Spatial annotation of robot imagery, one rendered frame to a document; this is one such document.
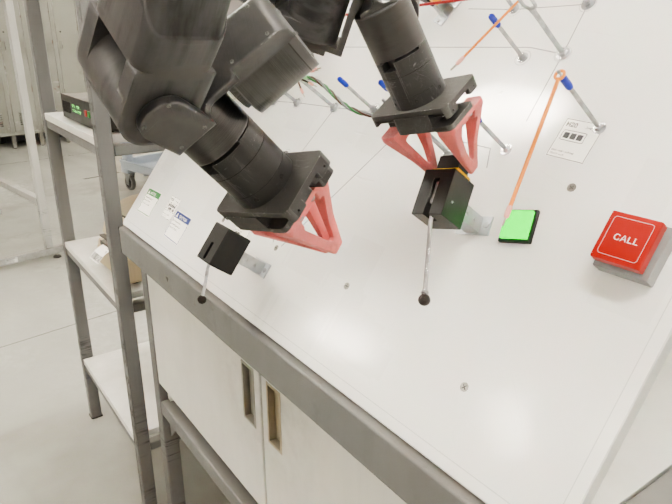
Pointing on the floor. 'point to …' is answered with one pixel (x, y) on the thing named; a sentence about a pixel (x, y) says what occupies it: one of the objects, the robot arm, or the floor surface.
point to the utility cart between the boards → (138, 167)
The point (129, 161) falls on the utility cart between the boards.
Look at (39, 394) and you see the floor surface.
